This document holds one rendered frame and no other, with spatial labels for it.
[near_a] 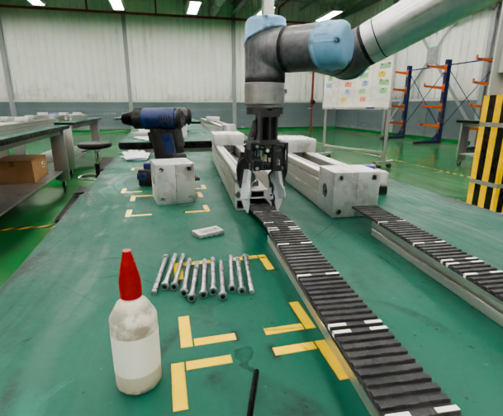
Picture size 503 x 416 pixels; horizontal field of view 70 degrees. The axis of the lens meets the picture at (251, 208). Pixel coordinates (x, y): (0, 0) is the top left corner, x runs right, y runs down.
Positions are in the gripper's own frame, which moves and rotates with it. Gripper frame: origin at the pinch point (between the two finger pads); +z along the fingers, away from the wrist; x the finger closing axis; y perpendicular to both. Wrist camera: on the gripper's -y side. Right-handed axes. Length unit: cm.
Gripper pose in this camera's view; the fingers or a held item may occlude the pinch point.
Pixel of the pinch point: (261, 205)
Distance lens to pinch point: 76.2
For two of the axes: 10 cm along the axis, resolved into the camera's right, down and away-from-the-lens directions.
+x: 9.9, -0.4, 1.6
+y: 1.7, 2.7, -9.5
